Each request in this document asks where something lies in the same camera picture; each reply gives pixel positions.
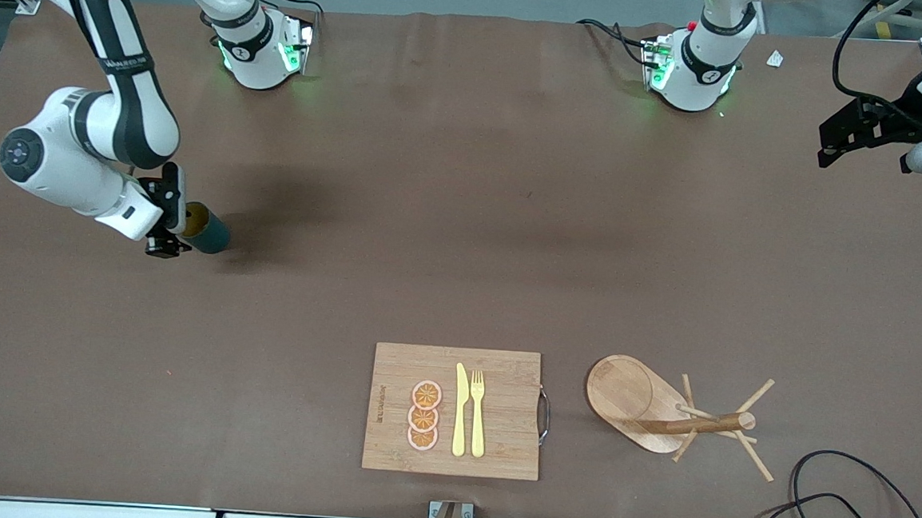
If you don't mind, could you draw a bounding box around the black cable loop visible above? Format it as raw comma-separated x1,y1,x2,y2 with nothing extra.
749,445,922,518

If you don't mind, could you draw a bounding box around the teal ribbed cup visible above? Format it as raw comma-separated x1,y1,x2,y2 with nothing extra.
181,201,235,256

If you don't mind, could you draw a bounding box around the bamboo cutting board metal handle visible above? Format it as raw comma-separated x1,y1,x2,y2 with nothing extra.
361,341,555,483

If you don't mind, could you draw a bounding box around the wooden mug tree stand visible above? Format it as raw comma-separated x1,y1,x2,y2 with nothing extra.
581,353,782,483

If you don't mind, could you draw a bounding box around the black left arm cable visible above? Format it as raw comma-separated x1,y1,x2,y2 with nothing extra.
829,0,922,120

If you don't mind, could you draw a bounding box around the black left base cable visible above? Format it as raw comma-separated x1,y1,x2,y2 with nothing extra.
574,18,654,68

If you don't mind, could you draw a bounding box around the brown table cover sheet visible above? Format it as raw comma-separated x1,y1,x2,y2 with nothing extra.
0,0,922,518

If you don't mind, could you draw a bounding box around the yellow plastic fork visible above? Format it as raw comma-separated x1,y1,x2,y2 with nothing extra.
466,369,491,459

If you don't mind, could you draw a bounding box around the yellow plastic knife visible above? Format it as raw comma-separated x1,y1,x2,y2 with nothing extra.
451,362,472,458

